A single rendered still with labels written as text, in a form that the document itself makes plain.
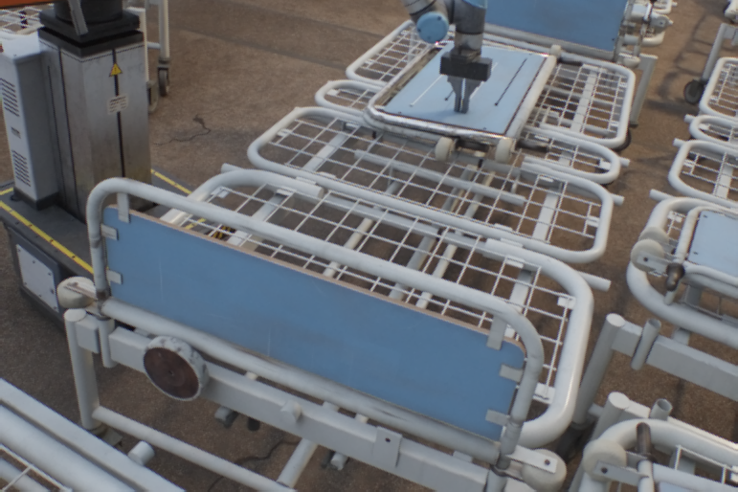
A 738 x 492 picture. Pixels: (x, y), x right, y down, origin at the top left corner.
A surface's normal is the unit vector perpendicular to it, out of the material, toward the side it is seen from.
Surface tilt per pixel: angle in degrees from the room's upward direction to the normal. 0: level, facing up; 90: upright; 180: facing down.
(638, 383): 0
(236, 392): 90
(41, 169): 90
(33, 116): 90
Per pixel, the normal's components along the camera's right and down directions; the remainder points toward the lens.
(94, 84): 0.80, 0.40
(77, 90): -0.59, 0.37
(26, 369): 0.11, -0.84
